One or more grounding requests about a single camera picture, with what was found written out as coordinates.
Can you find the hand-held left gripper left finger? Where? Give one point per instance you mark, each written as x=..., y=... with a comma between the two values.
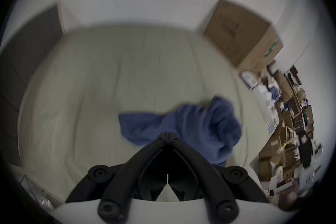
x=123, y=178

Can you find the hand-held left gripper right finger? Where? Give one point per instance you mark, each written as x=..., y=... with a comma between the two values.
x=212, y=178

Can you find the dark blue shirt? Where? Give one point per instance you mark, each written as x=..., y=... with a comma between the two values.
x=202, y=125

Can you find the pile of cartons and clutter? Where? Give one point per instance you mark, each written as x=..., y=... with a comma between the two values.
x=286, y=139

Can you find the brown cardboard carton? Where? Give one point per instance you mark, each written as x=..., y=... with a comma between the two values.
x=242, y=34

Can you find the dark grey padded headboard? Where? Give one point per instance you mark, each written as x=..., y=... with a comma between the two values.
x=23, y=65

